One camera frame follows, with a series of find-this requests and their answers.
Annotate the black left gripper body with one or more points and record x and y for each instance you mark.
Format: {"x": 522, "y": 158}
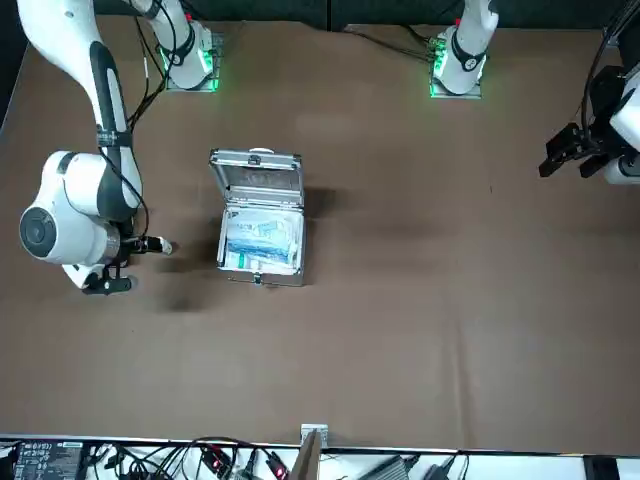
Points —
{"x": 607, "y": 90}

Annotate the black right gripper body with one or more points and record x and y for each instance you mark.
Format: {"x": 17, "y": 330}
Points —
{"x": 134, "y": 246}

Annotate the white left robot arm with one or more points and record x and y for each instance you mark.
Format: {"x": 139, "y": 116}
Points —
{"x": 470, "y": 45}

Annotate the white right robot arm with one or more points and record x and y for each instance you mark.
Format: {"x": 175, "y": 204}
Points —
{"x": 75, "y": 175}

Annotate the aluminium medical kit case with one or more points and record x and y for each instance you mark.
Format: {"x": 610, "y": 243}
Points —
{"x": 280, "y": 279}

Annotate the black plug with red light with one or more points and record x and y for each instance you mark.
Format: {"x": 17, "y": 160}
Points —
{"x": 279, "y": 469}
{"x": 216, "y": 462}

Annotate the black labelled power adaptor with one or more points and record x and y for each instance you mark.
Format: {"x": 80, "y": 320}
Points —
{"x": 45, "y": 460}

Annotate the grey power adaptor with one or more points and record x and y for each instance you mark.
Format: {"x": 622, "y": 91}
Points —
{"x": 395, "y": 470}

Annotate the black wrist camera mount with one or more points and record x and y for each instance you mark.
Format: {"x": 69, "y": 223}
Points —
{"x": 112, "y": 285}

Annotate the aluminium frame post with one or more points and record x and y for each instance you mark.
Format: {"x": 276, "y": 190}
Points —
{"x": 310, "y": 460}

